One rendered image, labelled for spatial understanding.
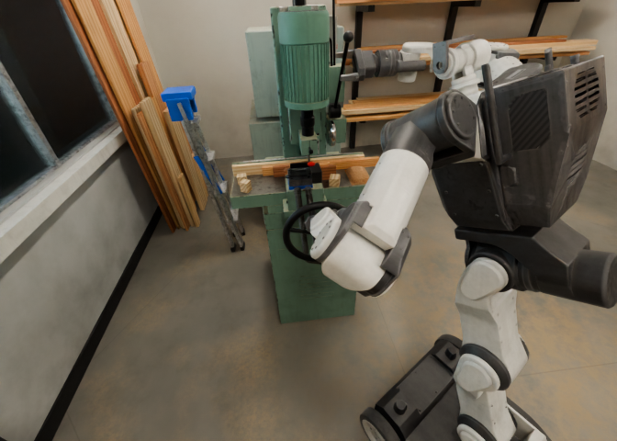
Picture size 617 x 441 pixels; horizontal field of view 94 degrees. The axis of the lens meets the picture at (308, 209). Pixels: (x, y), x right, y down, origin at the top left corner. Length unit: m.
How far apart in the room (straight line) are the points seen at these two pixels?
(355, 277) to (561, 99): 0.44
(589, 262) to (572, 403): 1.24
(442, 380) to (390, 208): 1.17
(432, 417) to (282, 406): 0.65
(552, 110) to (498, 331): 0.59
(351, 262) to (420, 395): 1.09
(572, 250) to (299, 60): 0.92
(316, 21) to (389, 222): 0.80
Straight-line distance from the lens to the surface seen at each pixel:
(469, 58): 0.80
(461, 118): 0.56
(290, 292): 1.60
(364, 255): 0.45
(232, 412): 1.66
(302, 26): 1.09
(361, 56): 1.15
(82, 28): 2.29
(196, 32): 3.50
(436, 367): 1.56
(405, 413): 1.42
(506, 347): 1.06
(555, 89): 0.64
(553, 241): 0.81
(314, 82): 1.12
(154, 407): 1.80
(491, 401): 1.25
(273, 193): 1.19
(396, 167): 0.49
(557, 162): 0.67
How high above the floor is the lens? 1.52
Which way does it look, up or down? 35 degrees down
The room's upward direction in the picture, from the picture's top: 3 degrees counter-clockwise
